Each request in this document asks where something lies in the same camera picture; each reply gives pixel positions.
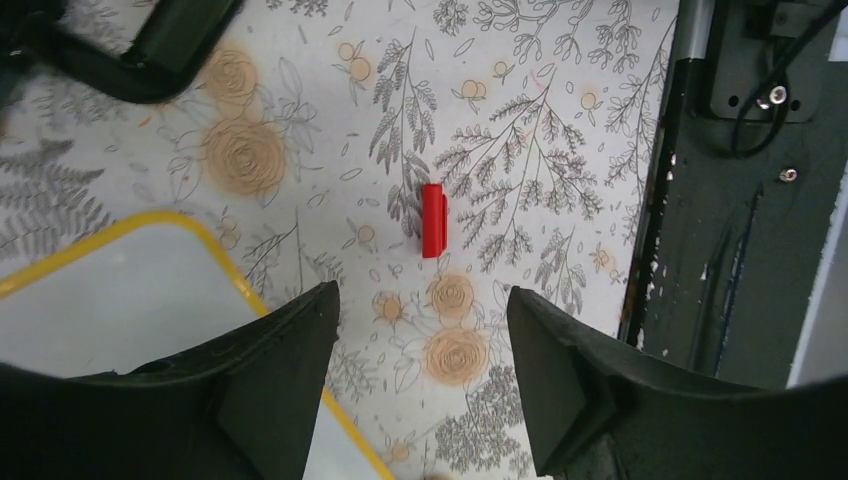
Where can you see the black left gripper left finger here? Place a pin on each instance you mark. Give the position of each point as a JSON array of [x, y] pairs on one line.
[[240, 406]]

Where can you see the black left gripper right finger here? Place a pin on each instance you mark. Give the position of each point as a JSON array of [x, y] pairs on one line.
[[597, 408]]

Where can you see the yellow framed whiteboard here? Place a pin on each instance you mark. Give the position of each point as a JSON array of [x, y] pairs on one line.
[[151, 286]]

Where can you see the red marker cap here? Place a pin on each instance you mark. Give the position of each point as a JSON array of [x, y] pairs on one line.
[[434, 221]]

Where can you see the black poker chip case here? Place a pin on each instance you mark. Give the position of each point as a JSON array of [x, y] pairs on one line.
[[163, 59]]

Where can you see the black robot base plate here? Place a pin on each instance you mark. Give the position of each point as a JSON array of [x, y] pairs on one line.
[[745, 191]]

